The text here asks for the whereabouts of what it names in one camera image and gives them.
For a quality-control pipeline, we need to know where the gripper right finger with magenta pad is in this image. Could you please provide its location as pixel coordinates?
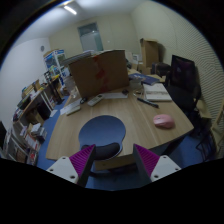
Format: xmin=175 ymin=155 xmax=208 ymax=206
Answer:
xmin=133 ymin=144 xmax=180 ymax=185

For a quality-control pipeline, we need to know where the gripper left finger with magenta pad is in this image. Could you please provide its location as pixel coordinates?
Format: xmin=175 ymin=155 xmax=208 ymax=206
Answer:
xmin=47 ymin=145 xmax=96 ymax=187

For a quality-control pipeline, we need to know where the dark blue mouse pad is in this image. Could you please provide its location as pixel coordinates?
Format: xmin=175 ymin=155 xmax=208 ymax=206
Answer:
xmin=78 ymin=115 xmax=126 ymax=161

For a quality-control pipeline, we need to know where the pink computer mouse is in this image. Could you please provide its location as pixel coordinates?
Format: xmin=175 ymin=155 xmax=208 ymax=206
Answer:
xmin=153 ymin=114 xmax=175 ymax=129

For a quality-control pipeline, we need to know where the low bookshelf with books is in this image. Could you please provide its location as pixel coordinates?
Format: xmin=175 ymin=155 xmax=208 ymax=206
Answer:
xmin=2 ymin=121 xmax=47 ymax=166

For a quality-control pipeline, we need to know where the white keyboard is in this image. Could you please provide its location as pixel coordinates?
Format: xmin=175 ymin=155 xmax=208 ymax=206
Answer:
xmin=60 ymin=98 xmax=81 ymax=115

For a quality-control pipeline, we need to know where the black pen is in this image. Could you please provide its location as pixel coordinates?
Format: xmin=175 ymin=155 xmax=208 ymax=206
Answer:
xmin=137 ymin=98 xmax=159 ymax=108

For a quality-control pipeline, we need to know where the white remote control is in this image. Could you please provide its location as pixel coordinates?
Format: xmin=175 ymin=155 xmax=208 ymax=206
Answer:
xmin=87 ymin=94 xmax=104 ymax=107

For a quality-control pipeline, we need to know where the wooden side desk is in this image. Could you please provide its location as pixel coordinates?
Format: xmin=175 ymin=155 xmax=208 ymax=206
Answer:
xmin=14 ymin=79 xmax=62 ymax=125

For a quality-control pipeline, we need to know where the white open book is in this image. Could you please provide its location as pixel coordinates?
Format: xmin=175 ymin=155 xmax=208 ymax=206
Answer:
xmin=143 ymin=83 xmax=172 ymax=102

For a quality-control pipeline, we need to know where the white paper sheet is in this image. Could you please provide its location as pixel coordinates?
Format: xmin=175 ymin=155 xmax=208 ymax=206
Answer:
xmin=102 ymin=92 xmax=128 ymax=99

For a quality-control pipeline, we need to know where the dark blue folder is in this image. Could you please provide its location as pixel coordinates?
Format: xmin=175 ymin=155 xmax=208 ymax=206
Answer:
xmin=129 ymin=73 xmax=160 ymax=85

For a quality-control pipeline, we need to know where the black office chair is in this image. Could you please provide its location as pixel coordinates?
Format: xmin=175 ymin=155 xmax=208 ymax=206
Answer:
xmin=164 ymin=54 xmax=203 ymax=118

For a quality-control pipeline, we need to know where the large cardboard box on table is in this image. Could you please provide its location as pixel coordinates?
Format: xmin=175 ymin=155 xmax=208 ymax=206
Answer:
xmin=69 ymin=50 xmax=129 ymax=98

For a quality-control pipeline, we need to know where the glass display cabinet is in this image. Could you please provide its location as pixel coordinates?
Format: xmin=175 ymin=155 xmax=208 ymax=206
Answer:
xmin=43 ymin=49 xmax=70 ymax=78

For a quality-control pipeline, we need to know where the tall cardboard box background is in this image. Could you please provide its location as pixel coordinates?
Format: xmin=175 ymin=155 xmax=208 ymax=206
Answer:
xmin=140 ymin=38 xmax=159 ymax=67

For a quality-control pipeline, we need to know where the ceiling light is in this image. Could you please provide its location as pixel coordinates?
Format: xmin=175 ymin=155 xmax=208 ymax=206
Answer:
xmin=64 ymin=5 xmax=77 ymax=15

